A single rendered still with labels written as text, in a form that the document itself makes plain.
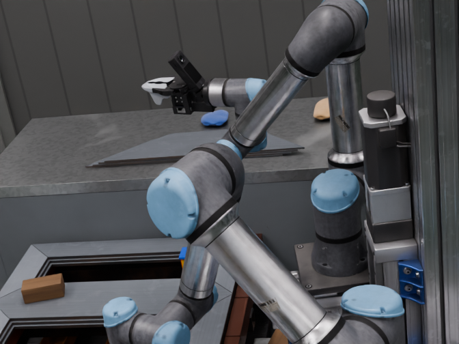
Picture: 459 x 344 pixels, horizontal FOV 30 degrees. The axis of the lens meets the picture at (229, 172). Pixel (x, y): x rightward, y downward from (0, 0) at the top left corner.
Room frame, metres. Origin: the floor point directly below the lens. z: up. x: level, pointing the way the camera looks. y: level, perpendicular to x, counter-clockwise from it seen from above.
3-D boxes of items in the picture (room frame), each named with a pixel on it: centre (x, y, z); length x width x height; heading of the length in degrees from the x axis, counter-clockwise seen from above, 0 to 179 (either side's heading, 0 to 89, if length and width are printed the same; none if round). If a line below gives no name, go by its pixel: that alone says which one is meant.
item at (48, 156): (2.78, 0.17, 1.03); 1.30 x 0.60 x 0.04; 78
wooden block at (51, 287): (2.22, 0.61, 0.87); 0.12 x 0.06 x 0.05; 94
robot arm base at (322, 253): (1.85, -0.25, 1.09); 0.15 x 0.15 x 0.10
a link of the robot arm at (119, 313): (1.55, 0.28, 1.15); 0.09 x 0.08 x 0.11; 55
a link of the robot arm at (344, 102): (1.97, -0.31, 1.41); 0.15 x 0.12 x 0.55; 152
